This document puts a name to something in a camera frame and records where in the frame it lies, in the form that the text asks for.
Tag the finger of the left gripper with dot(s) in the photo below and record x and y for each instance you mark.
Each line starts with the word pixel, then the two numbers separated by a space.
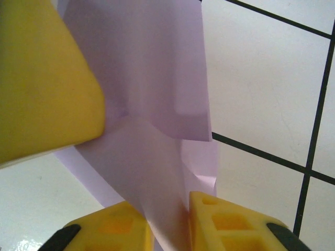
pixel 39 78

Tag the lilac square paper sheet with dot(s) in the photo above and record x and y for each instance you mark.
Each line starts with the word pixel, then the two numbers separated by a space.
pixel 157 78

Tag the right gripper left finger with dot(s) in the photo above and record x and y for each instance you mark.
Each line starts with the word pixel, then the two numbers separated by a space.
pixel 110 230

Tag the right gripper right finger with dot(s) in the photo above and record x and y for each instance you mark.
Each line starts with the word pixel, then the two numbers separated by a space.
pixel 230 230

